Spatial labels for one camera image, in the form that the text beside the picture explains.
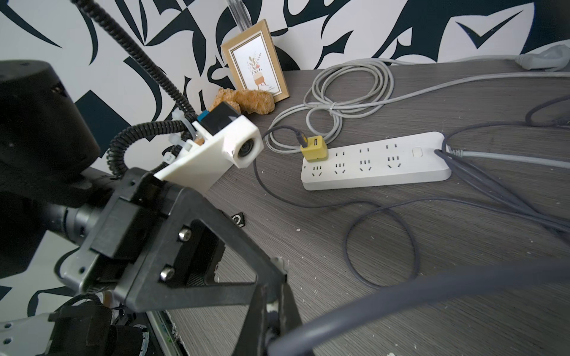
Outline tan teddy bear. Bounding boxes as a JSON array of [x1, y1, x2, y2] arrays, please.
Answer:
[[209, 88, 276, 115]]

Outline dark usb cable green charger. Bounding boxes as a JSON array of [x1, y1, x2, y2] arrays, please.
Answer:
[[525, 95, 569, 129]]

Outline grey power strip cord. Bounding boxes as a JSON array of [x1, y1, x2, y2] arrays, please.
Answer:
[[264, 55, 570, 170]]

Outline framed plant picture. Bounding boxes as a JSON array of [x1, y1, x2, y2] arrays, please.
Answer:
[[221, 19, 289, 102]]

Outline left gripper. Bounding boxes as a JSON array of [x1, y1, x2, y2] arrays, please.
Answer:
[[60, 169, 286, 312]]

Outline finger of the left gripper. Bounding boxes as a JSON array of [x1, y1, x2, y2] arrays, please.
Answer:
[[232, 284, 302, 356]]

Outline black mp3 player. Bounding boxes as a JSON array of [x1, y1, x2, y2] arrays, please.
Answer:
[[231, 212, 246, 228]]

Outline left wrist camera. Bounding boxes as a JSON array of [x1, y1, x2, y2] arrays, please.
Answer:
[[154, 102, 264, 194]]

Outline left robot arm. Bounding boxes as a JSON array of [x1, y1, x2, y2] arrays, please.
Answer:
[[1, 1, 301, 355]]

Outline white power strip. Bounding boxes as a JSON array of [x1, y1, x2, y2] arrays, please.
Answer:
[[301, 131, 451, 191]]

